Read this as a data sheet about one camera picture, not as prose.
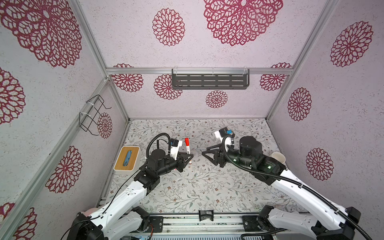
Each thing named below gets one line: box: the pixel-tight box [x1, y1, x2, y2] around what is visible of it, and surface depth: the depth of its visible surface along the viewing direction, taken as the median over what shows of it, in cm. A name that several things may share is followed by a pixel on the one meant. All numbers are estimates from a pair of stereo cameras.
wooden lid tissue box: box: [113, 146, 142, 175], surface depth 93 cm
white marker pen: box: [185, 137, 191, 155], surface depth 71 cm
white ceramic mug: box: [269, 152, 287, 167], surface depth 93 cm
